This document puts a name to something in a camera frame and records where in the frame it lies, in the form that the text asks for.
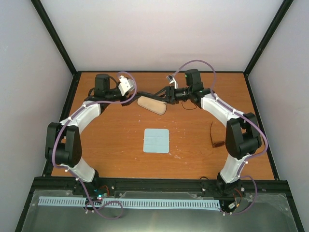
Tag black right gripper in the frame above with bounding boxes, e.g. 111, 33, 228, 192
153, 86, 191, 105

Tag black checkered glasses case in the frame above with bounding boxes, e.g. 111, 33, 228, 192
137, 96, 167, 115

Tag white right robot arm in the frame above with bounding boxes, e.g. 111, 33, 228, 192
149, 69, 262, 196

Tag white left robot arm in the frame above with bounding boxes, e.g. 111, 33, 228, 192
45, 72, 156, 195

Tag brown translucent sunglasses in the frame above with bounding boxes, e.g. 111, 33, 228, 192
210, 121, 225, 148

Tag light blue cleaning cloth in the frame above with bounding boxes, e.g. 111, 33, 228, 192
143, 129, 169, 153

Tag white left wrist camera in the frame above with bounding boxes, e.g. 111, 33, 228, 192
118, 75, 135, 96

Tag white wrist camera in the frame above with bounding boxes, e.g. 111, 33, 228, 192
118, 75, 135, 96
167, 75, 178, 89

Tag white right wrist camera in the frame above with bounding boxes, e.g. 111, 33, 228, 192
167, 75, 178, 89

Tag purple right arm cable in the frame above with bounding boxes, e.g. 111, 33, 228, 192
172, 60, 268, 216

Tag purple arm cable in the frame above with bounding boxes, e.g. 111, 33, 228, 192
52, 71, 139, 219
172, 60, 268, 216

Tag black left frame post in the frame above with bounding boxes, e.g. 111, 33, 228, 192
30, 0, 78, 75

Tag black frame post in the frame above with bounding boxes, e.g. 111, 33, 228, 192
243, 0, 295, 74
30, 0, 78, 75

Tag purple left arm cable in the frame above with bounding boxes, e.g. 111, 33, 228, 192
52, 71, 139, 219

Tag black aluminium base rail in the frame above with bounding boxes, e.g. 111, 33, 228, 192
32, 177, 289, 197

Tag light blue slotted cable duct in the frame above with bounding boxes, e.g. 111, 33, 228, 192
38, 196, 221, 211

